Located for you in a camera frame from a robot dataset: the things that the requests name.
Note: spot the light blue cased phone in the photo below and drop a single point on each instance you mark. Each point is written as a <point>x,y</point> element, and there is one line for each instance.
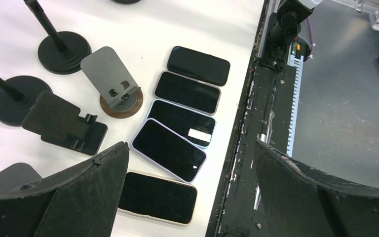
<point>196,127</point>

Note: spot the lilac cased phone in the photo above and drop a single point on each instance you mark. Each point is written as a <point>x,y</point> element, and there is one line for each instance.
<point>169,150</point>

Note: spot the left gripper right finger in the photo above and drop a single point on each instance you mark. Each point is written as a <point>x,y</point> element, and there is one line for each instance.
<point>302,201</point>

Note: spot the dark phone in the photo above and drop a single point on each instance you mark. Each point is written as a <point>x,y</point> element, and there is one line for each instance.
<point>198,65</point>

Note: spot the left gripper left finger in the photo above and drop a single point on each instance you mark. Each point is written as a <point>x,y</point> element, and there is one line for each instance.
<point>80,201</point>

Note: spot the white cased phone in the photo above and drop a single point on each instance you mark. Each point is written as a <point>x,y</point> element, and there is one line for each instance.
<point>187,92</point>

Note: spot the white slotted cable duct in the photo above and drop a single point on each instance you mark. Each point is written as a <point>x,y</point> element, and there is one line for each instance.
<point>298,64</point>

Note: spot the black round clamp stand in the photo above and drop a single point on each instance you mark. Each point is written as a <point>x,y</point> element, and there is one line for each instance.
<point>17,97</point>

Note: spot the cream cased phone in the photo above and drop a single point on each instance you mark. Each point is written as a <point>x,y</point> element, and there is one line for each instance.
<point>158,198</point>

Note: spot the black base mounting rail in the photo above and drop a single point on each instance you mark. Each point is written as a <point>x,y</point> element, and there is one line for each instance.
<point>263,114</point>

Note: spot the black folding phone stand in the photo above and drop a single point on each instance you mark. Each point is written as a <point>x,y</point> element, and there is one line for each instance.
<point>58,122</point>

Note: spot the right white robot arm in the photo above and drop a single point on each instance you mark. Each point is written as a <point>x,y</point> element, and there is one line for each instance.
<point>284,26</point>

